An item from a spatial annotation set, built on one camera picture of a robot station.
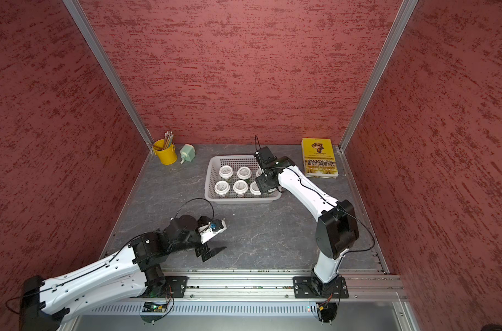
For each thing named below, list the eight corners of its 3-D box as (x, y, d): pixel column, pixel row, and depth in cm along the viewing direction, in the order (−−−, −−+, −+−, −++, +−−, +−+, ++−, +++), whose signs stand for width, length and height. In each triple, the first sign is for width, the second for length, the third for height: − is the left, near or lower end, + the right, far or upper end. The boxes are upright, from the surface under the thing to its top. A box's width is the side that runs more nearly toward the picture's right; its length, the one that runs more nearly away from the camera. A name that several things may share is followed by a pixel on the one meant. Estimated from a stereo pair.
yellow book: (306, 179, 109) (308, 174, 105) (299, 143, 127) (301, 137, 123) (339, 180, 109) (342, 174, 106) (327, 144, 127) (329, 138, 123)
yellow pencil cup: (156, 160, 116) (148, 146, 108) (166, 151, 121) (159, 137, 112) (169, 167, 113) (162, 154, 104) (179, 158, 117) (174, 145, 109)
